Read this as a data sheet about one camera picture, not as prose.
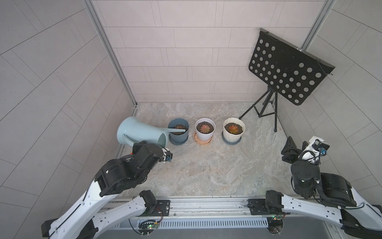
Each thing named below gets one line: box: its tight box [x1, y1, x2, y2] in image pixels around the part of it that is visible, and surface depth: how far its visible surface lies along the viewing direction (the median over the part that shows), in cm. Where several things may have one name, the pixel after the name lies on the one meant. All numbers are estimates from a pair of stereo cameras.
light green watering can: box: [116, 116, 187, 148], surface depth 65 cm
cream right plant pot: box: [222, 117, 246, 143], surface depth 93 cm
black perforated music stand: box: [238, 28, 336, 133], surface depth 77 cm
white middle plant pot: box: [194, 118, 216, 142], surface depth 94 cm
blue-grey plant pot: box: [168, 118, 190, 146], surface depth 93 cm
